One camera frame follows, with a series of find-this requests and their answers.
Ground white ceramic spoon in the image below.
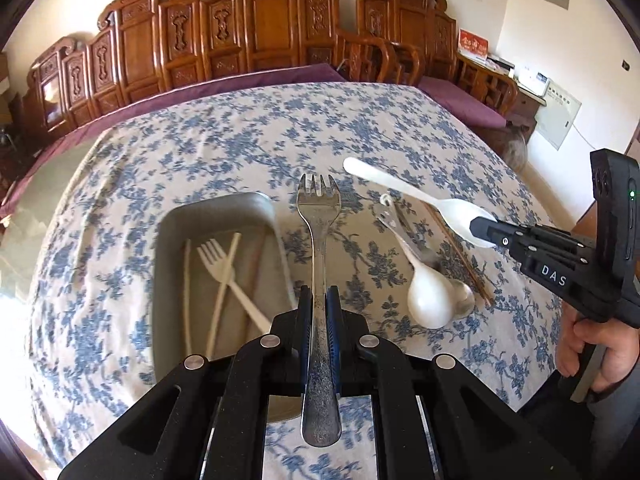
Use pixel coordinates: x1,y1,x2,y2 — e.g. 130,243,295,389
379,194,455,330

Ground grey metal tray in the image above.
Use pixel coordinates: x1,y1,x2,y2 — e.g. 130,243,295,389
150,191,306,423

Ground white plastic fork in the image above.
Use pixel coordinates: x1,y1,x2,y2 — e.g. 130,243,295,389
196,238,271,333

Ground purple armchair cushion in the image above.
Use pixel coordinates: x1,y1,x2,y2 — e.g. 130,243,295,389
417,76,507,129

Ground carved wooden armchair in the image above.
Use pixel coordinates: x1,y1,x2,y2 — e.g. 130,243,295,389
356,0,519,122

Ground pale chopstick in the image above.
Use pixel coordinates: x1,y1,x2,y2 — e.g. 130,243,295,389
184,239,195,357
205,233,241,357

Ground red desk calendar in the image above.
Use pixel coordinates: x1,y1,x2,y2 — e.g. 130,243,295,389
458,28,488,64

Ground carved wooden sofa bench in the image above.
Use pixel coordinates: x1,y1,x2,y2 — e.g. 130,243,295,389
25,0,421,137

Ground white router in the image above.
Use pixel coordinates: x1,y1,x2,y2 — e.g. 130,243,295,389
517,66,551,97

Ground brown chopstick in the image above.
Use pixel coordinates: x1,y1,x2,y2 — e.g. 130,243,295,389
429,209,488,297
424,206,493,306

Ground white plastic spoon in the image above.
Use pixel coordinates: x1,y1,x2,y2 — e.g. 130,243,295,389
343,156,496,248

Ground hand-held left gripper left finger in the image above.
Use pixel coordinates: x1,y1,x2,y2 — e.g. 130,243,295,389
57,286,312,480

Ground white electrical panel door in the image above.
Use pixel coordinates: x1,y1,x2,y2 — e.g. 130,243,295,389
534,77,582,151

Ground grey feather duster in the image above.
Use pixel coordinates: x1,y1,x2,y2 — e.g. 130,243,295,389
500,127,532,172

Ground metal spoon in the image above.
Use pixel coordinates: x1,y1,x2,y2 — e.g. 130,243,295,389
375,214,476,317

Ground blue floral tablecloth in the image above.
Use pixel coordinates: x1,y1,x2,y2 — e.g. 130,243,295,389
27,82,571,480

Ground purple sofa cushion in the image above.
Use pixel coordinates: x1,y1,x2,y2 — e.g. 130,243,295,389
0,62,348,217

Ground person's right hand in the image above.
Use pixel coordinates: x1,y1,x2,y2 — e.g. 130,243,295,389
556,307,640,394

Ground wooden side table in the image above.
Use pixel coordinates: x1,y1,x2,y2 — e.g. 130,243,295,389
504,80,543,127

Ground metal fork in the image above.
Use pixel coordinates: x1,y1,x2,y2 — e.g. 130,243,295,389
296,174,343,447

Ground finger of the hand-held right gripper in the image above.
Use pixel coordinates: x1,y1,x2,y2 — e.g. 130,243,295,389
470,215,596,257
515,247,601,307

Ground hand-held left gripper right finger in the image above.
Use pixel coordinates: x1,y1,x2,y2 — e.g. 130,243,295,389
327,286,581,480

